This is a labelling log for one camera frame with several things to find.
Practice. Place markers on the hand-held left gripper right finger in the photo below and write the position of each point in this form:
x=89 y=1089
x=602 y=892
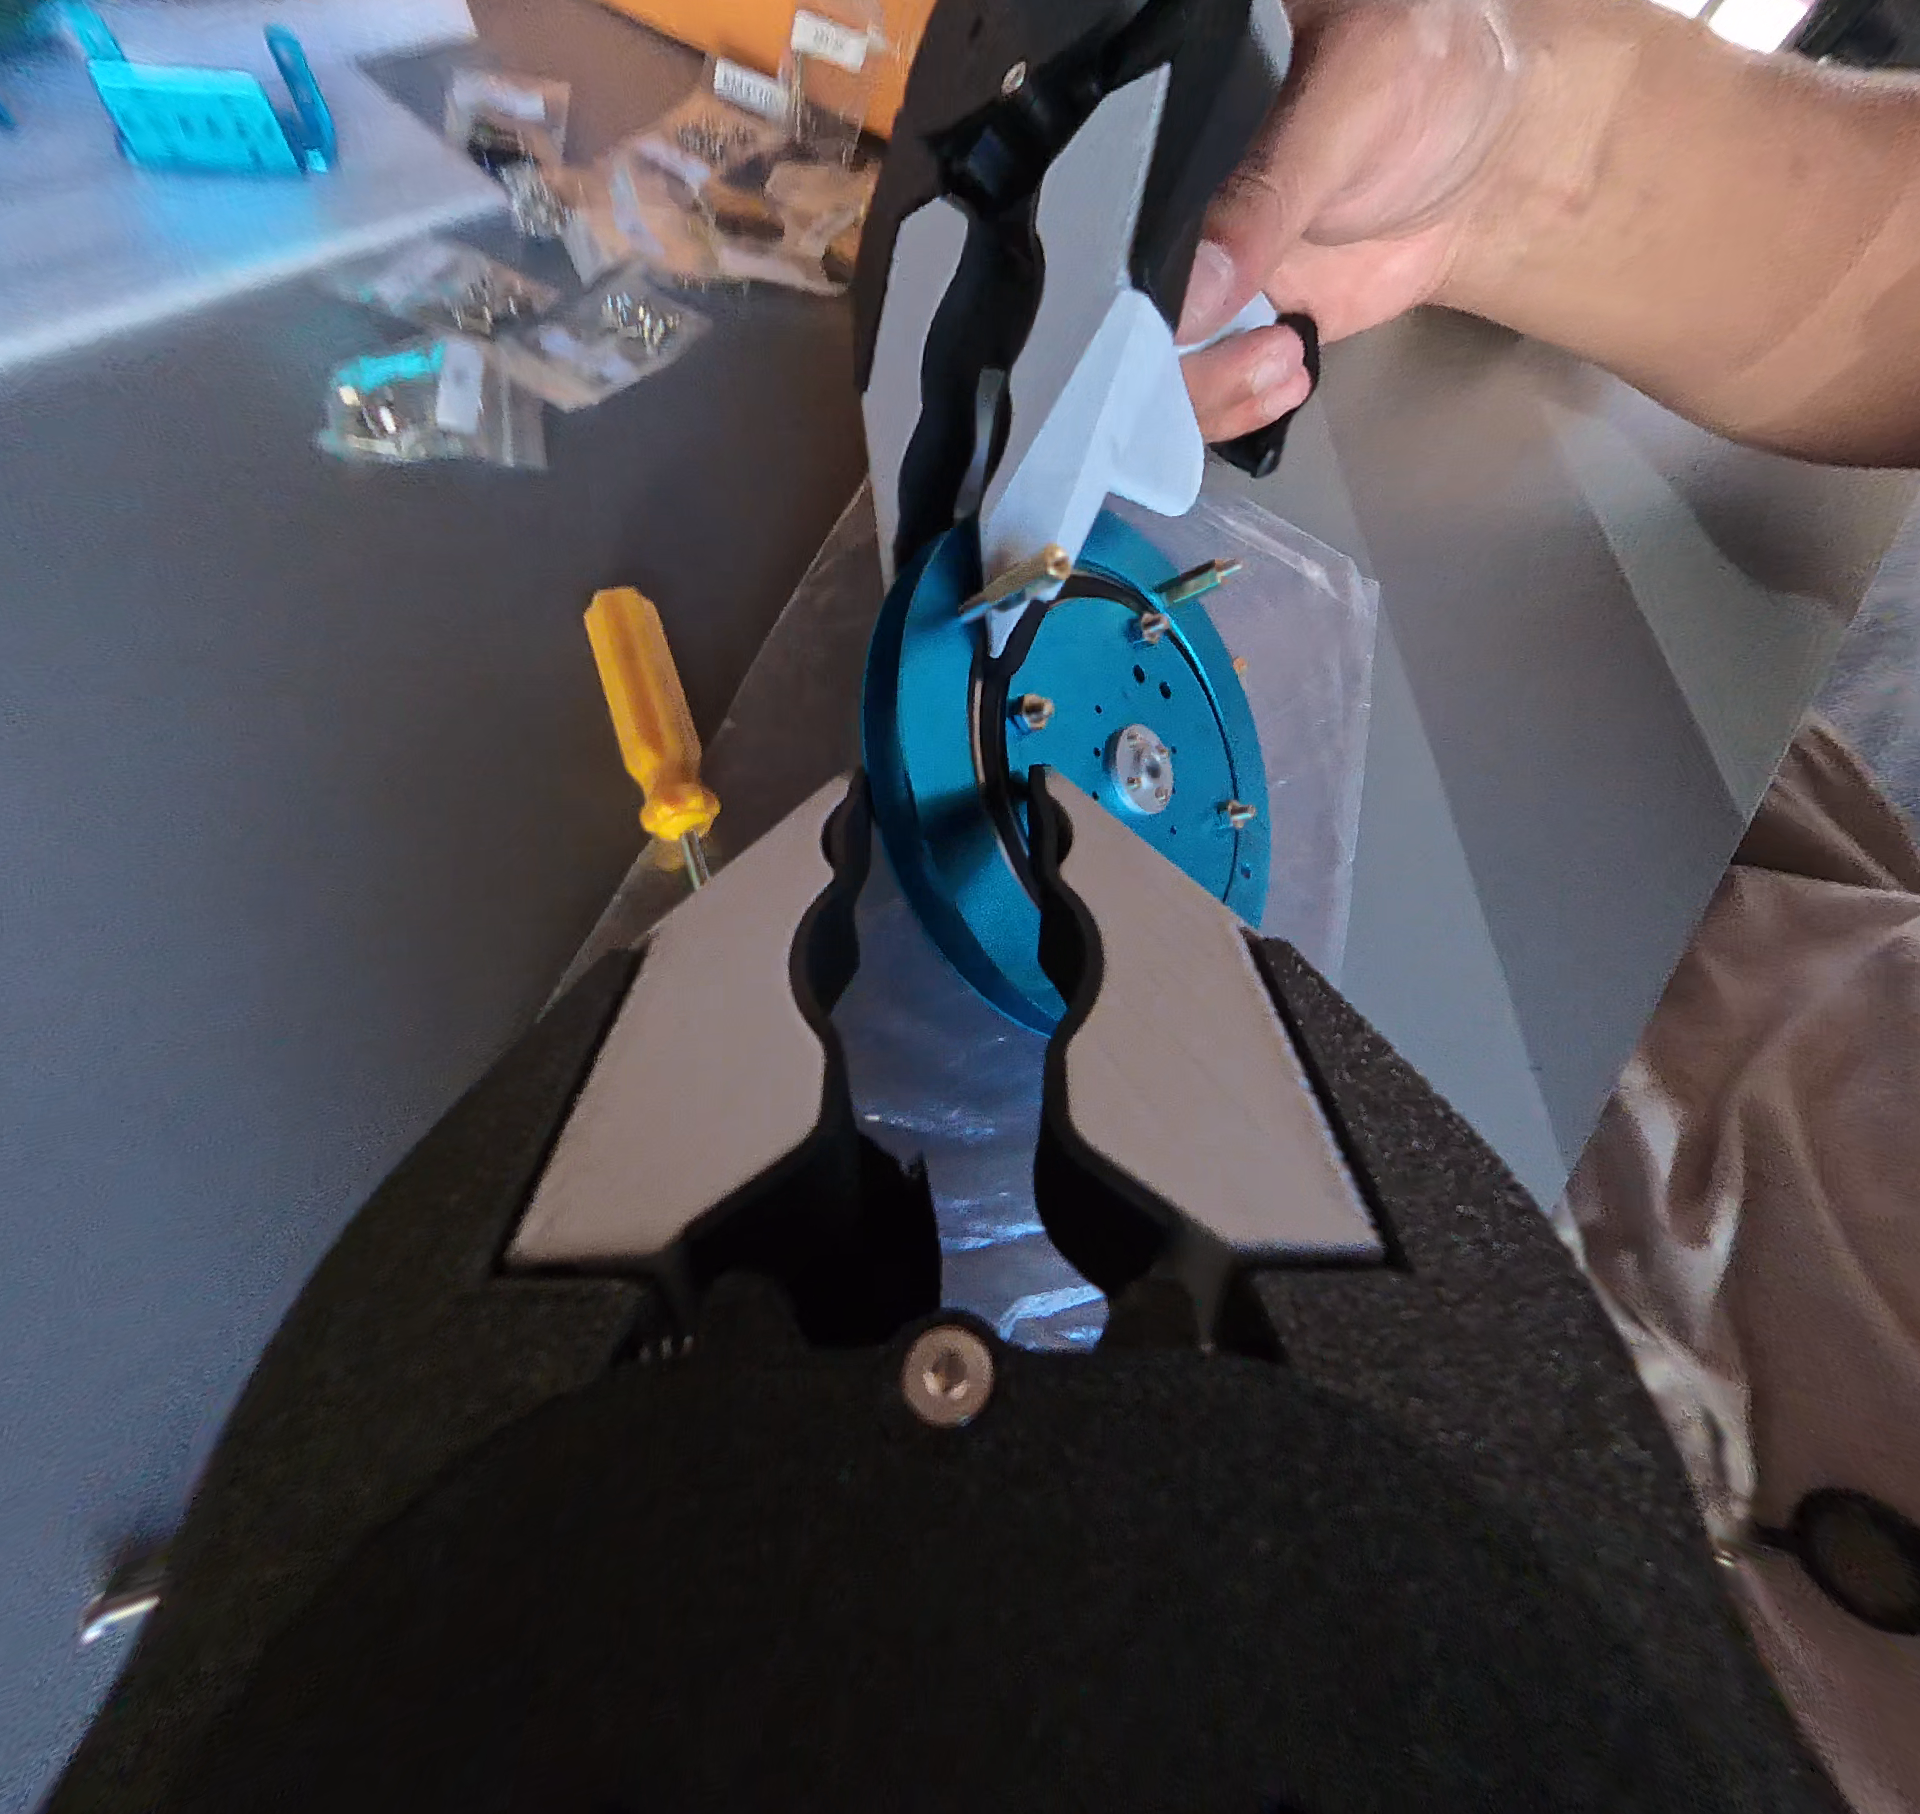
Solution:
x=1214 y=1095

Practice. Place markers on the pile of small hardware bags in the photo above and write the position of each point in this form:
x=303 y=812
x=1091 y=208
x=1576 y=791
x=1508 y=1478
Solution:
x=631 y=224

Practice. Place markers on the blue metal bracket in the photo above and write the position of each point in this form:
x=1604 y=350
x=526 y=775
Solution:
x=194 y=119

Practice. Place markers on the blue round metal turntable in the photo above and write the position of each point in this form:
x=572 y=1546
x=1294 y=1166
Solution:
x=930 y=765

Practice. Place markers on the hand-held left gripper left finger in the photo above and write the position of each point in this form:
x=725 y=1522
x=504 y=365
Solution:
x=674 y=1095

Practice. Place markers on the person's right forearm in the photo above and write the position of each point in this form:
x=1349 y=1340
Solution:
x=1725 y=224

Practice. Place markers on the person's khaki trouser leg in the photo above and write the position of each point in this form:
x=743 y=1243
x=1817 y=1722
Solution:
x=1785 y=1095

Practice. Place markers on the grey desk with wooden edge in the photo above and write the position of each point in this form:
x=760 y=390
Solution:
x=301 y=868

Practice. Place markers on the person's right hand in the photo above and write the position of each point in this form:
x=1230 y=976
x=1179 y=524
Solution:
x=1395 y=164

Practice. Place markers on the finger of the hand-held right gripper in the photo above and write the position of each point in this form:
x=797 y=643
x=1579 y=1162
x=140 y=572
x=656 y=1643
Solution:
x=1110 y=419
x=908 y=344

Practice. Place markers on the brass hex standoff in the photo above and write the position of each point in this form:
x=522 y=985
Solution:
x=1209 y=581
x=1020 y=584

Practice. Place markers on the clear plastic bag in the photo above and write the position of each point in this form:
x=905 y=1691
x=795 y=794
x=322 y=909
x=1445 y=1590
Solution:
x=1304 y=734

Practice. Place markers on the white foam sheet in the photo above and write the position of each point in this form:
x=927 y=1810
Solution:
x=151 y=239

